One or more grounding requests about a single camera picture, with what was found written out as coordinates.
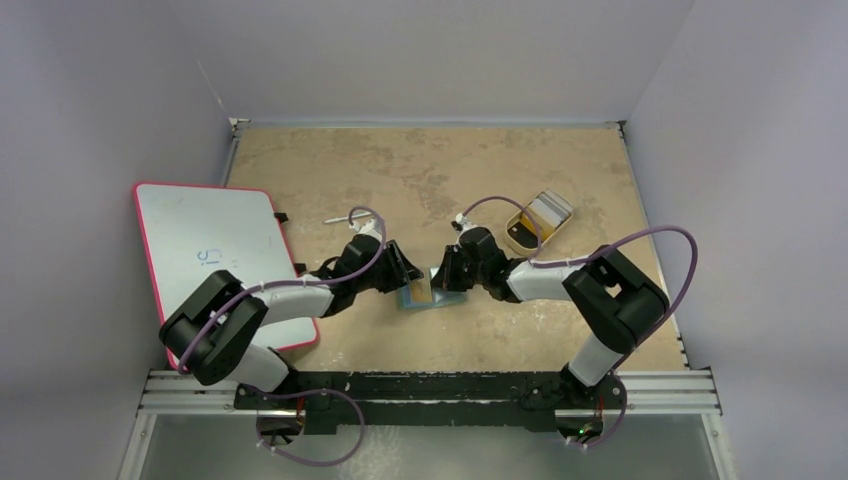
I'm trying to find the beige oval card tray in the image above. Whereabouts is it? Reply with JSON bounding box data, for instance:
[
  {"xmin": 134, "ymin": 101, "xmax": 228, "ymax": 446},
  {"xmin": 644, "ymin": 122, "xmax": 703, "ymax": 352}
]
[{"xmin": 505, "ymin": 197, "xmax": 575, "ymax": 256}]

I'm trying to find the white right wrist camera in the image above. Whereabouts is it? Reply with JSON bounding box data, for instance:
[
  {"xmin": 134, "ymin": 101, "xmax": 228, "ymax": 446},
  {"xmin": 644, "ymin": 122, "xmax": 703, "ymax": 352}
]
[{"xmin": 451, "ymin": 212, "xmax": 477, "ymax": 233}]

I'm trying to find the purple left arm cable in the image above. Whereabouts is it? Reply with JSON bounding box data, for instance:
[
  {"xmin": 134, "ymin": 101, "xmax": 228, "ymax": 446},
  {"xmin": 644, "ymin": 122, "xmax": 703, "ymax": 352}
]
[{"xmin": 175, "ymin": 205, "xmax": 388, "ymax": 377}]

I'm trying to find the pink framed whiteboard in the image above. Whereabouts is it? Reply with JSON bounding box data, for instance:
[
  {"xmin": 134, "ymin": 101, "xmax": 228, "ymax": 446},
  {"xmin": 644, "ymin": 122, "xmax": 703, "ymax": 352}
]
[{"xmin": 134, "ymin": 183, "xmax": 296, "ymax": 321}]

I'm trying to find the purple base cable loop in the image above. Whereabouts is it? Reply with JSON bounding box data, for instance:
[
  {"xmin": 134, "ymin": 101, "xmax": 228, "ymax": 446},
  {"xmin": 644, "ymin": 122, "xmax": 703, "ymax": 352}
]
[{"xmin": 255, "ymin": 388, "xmax": 368, "ymax": 469}]

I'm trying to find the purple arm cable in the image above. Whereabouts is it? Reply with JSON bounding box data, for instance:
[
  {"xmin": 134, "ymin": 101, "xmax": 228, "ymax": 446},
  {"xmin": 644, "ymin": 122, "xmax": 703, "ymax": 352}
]
[
  {"xmin": 175, "ymin": 205, "xmax": 388, "ymax": 377},
  {"xmin": 457, "ymin": 195, "xmax": 700, "ymax": 372}
]

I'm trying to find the stack of grey cards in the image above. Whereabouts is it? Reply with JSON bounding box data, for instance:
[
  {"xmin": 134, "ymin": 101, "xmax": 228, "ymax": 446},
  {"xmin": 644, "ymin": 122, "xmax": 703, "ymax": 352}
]
[{"xmin": 528, "ymin": 189, "xmax": 574, "ymax": 230}]

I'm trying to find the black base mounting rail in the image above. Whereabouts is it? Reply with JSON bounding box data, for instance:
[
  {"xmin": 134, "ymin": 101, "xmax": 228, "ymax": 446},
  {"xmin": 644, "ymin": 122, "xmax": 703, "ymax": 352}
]
[{"xmin": 234, "ymin": 368, "xmax": 628, "ymax": 439}]

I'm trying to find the green leather card holder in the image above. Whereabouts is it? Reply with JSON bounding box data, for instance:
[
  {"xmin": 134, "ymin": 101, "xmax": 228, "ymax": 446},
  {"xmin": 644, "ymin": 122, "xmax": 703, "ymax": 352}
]
[{"xmin": 397, "ymin": 267, "xmax": 468, "ymax": 310}]

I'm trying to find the white marker pen green cap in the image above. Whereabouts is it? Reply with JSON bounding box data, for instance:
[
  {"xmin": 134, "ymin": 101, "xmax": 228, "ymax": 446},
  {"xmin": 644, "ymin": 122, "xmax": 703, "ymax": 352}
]
[{"xmin": 323, "ymin": 211, "xmax": 372, "ymax": 225}]

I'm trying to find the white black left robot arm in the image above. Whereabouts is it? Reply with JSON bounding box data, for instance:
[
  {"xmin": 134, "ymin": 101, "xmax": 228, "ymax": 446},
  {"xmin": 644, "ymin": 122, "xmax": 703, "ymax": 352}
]
[{"xmin": 159, "ymin": 234, "xmax": 424, "ymax": 409}]

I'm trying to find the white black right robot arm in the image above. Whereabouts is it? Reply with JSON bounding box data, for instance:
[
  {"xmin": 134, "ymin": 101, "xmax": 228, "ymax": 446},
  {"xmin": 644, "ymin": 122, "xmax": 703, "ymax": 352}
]
[{"xmin": 430, "ymin": 227, "xmax": 670, "ymax": 407}]

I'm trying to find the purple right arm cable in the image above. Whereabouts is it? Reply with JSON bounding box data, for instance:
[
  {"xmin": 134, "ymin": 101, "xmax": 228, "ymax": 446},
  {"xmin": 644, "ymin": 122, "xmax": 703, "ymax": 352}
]
[{"xmin": 457, "ymin": 195, "xmax": 700, "ymax": 372}]

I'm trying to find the aluminium extrusion frame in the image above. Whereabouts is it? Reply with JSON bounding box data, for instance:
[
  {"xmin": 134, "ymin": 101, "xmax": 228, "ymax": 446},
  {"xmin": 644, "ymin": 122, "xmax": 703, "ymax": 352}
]
[{"xmin": 119, "ymin": 370, "xmax": 721, "ymax": 479}]

